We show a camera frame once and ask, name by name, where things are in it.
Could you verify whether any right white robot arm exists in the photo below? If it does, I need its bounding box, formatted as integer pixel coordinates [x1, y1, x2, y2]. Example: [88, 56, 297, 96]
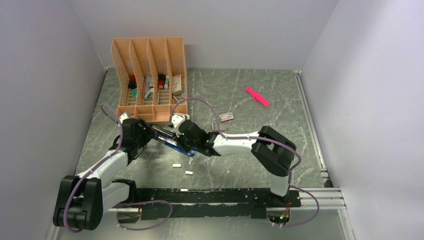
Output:
[170, 119, 297, 207]

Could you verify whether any red black bottle right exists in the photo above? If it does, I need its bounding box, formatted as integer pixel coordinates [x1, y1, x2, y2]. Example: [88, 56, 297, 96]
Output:
[157, 73, 166, 89]

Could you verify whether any red black bottle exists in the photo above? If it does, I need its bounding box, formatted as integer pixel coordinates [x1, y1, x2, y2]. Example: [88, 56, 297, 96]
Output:
[157, 73, 166, 89]
[127, 75, 137, 90]

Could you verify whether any red white staple box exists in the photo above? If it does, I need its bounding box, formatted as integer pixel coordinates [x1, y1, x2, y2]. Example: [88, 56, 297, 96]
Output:
[219, 112, 235, 123]

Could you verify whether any red black bottle left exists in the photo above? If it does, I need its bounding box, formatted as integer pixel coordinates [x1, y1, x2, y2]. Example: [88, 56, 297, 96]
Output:
[127, 75, 137, 90]

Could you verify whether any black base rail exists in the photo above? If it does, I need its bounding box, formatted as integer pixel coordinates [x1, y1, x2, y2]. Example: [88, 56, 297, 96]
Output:
[109, 178, 302, 221]

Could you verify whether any orange plastic desk organizer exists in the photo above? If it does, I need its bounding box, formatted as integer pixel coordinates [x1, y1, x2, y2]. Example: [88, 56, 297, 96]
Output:
[111, 37, 189, 125]

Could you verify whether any white box in organizer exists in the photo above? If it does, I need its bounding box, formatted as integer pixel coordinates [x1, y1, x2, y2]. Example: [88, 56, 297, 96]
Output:
[171, 74, 183, 96]

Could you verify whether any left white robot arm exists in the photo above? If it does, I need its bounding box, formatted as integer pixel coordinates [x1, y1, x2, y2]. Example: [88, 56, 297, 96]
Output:
[52, 118, 156, 232]

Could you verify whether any blue stapler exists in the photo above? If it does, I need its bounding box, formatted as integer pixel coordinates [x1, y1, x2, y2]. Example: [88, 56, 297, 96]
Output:
[154, 134, 195, 157]
[151, 124, 176, 139]

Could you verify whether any pink plastic clip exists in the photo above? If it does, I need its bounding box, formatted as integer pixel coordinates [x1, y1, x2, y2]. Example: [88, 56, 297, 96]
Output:
[245, 87, 270, 107]

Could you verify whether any grey stapler in organizer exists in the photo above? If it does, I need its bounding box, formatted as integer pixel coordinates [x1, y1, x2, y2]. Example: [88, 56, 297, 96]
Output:
[144, 75, 154, 99]

